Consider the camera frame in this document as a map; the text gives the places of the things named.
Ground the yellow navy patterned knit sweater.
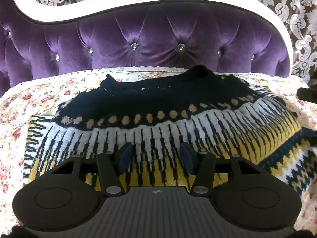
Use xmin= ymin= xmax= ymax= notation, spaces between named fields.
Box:
xmin=23 ymin=66 xmax=316 ymax=193

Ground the purple tufted chaise backrest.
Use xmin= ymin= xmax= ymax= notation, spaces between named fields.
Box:
xmin=1 ymin=0 xmax=293 ymax=93

